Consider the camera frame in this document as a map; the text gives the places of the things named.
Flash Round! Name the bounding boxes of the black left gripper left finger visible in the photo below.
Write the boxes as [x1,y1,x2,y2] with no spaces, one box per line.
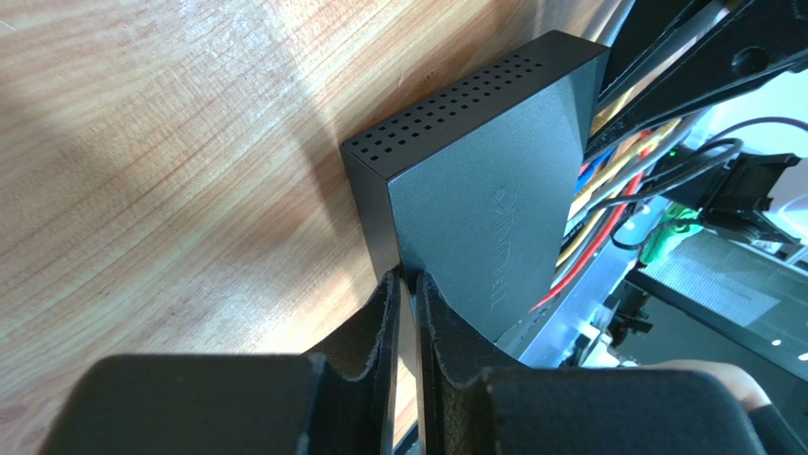
[41,270,401,454]

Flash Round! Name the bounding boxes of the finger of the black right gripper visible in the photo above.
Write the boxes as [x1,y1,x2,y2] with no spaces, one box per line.
[583,0,807,161]
[597,0,714,104]

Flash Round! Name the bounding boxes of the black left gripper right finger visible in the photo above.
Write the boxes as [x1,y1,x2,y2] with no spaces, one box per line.
[414,274,767,454]

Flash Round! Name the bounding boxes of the black network switch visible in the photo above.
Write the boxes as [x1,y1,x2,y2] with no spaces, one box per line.
[340,30,609,340]

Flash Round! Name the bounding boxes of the black cable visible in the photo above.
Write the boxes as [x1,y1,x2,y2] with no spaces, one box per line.
[609,136,746,252]

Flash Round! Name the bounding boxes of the yellow ethernet cable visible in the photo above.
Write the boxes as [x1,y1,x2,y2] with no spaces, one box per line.
[555,88,683,269]

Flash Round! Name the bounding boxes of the blue ethernet cable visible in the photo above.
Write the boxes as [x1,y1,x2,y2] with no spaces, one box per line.
[574,146,616,193]

